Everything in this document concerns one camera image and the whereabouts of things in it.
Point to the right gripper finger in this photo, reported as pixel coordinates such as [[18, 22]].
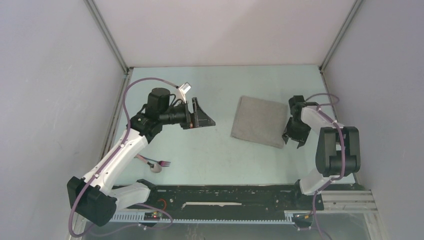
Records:
[[301, 141], [285, 137]]

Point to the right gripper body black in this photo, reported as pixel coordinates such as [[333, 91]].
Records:
[[296, 129]]

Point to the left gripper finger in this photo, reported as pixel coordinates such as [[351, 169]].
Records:
[[201, 123], [199, 113]]

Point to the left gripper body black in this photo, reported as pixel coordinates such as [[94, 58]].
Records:
[[178, 115]]

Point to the grey cloth napkin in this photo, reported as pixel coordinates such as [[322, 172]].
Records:
[[260, 121]]

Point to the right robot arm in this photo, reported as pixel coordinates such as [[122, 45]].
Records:
[[338, 152]]

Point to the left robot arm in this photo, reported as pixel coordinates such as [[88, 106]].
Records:
[[92, 196]]

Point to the purple metallic fork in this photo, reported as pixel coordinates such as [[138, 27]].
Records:
[[161, 162]]

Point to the pink handled spoon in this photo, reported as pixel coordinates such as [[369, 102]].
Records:
[[153, 166]]

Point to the right aluminium frame post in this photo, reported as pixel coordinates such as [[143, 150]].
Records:
[[341, 33]]

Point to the aluminium frame post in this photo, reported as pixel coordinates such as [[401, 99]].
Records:
[[102, 25], [341, 33]]

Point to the white cable duct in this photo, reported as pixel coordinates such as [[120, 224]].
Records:
[[156, 217]]

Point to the left aluminium frame post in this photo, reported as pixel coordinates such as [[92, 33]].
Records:
[[102, 25]]

